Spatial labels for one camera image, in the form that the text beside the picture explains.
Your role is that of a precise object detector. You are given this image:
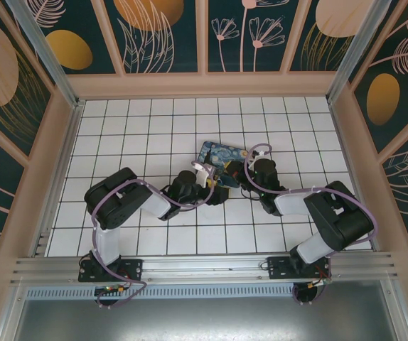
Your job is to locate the starry night tin box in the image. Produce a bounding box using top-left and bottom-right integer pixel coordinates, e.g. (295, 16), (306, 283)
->
(196, 140), (255, 179)

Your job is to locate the grey metal sheet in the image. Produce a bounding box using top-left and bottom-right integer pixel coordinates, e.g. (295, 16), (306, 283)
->
(0, 278), (408, 341)

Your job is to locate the small circuit board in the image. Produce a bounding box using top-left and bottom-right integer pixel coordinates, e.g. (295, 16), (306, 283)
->
(95, 285), (127, 296)

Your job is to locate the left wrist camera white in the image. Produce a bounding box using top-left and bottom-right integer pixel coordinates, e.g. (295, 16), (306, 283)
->
(191, 160), (215, 188)

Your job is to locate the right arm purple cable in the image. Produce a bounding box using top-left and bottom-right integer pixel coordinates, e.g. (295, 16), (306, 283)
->
(245, 143), (377, 307)

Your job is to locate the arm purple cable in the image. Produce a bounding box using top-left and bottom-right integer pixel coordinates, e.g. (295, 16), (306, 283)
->
(245, 143), (377, 307)
(92, 161), (216, 308)

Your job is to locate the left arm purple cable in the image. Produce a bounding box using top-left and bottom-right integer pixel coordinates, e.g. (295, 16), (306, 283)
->
(92, 161), (216, 308)

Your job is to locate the aluminium profile rail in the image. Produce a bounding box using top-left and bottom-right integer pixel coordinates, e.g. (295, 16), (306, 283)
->
(9, 251), (399, 286)

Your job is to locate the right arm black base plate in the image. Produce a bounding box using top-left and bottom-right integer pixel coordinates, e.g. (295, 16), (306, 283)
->
(267, 256), (333, 282)

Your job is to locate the slotted grey cable duct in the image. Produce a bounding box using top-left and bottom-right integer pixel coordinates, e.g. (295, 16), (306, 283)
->
(23, 286), (392, 300)

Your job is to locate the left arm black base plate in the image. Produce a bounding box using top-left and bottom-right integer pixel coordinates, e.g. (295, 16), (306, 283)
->
(78, 258), (144, 283)

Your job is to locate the aluminium corner post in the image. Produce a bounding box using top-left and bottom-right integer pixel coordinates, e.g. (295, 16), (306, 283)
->
(326, 0), (386, 104)
(5, 0), (86, 110)

